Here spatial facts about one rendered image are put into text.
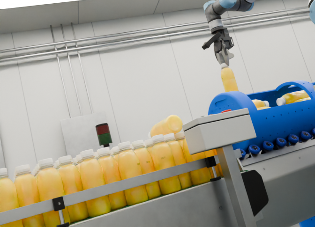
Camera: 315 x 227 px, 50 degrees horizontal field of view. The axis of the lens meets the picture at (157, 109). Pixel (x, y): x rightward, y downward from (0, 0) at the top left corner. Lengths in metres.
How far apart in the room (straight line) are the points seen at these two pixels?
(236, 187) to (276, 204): 0.40
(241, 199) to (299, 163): 0.50
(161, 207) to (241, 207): 0.24
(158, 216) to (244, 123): 0.39
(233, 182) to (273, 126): 0.47
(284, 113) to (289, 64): 4.71
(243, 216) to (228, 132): 0.25
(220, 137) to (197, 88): 4.26
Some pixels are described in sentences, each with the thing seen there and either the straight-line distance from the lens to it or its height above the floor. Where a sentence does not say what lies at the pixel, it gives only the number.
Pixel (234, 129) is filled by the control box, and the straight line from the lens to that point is 1.07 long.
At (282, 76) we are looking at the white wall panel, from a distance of 6.05.
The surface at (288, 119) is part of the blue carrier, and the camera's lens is 1.53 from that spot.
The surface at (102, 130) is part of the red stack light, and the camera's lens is 1.59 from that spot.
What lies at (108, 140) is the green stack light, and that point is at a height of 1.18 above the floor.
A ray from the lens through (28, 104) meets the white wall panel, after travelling 4.93.
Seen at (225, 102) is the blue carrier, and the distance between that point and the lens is 1.47.
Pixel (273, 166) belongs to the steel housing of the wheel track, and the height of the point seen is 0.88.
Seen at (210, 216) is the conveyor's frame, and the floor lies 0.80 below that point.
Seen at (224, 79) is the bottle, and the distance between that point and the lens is 1.76.
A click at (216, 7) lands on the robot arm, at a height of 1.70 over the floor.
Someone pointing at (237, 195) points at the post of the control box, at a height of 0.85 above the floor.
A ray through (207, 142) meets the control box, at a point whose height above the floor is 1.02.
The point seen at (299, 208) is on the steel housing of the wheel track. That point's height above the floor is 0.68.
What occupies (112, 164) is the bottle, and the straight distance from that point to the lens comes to 1.06.
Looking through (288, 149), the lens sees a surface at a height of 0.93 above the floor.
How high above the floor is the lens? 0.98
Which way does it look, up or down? 10 degrees up
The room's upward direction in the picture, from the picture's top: 15 degrees counter-clockwise
